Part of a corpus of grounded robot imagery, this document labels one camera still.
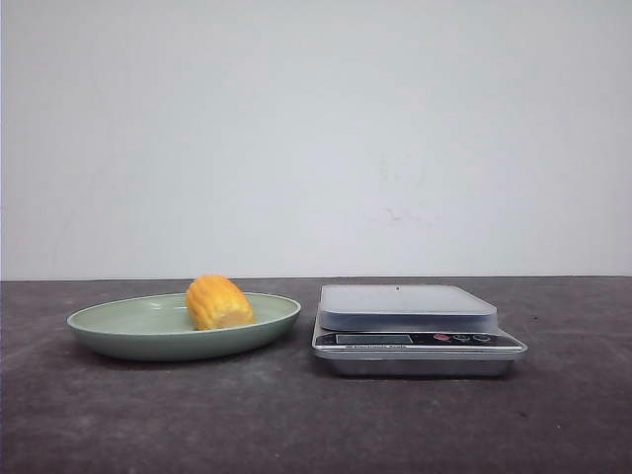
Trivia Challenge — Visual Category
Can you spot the yellow corn cob piece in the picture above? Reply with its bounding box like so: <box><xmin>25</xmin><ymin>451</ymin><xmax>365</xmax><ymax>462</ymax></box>
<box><xmin>185</xmin><ymin>275</ymin><xmax>256</xmax><ymax>330</ymax></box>

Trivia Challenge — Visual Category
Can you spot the silver digital kitchen scale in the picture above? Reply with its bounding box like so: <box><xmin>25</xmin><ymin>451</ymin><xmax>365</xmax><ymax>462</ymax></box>
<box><xmin>312</xmin><ymin>284</ymin><xmax>527</xmax><ymax>377</ymax></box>

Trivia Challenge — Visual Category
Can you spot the green shallow plate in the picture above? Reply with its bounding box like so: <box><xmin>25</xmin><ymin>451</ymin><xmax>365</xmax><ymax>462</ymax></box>
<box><xmin>66</xmin><ymin>292</ymin><xmax>301</xmax><ymax>361</ymax></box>

